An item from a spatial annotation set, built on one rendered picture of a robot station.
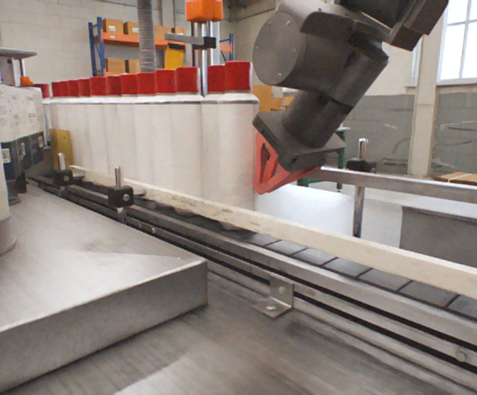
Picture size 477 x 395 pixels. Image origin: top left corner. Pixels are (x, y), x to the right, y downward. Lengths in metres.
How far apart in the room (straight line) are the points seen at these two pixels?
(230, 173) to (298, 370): 0.24
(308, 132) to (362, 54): 0.09
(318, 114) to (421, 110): 6.09
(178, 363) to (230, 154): 0.25
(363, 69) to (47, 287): 0.34
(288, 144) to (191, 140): 0.19
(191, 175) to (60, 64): 7.89
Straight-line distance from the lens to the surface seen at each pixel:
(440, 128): 6.40
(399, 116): 6.74
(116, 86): 0.76
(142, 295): 0.38
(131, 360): 0.37
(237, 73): 0.49
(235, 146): 0.48
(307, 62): 0.34
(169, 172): 0.61
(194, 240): 0.54
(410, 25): 0.38
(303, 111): 0.41
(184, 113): 0.56
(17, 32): 8.36
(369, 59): 0.39
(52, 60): 8.39
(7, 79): 1.02
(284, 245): 0.46
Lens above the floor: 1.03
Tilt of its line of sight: 13 degrees down
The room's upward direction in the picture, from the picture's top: straight up
